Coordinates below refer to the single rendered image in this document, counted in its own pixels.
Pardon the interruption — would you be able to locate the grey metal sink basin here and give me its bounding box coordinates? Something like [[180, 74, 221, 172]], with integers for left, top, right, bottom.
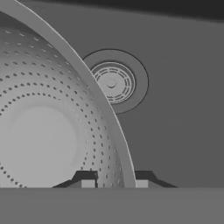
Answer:
[[17, 0, 224, 189]]

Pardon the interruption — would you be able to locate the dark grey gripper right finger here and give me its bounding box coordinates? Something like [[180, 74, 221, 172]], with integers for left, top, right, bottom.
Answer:
[[134, 170, 179, 189]]

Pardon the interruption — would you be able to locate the round metal sink drain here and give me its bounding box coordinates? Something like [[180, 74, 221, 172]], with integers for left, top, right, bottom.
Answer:
[[82, 48, 150, 115]]

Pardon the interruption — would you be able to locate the grey perforated metal colander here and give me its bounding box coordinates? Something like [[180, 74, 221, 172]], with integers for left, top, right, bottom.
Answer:
[[0, 0, 137, 189]]

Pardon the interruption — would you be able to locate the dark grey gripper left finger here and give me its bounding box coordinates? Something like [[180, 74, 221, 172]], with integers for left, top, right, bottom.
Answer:
[[52, 170, 99, 189]]

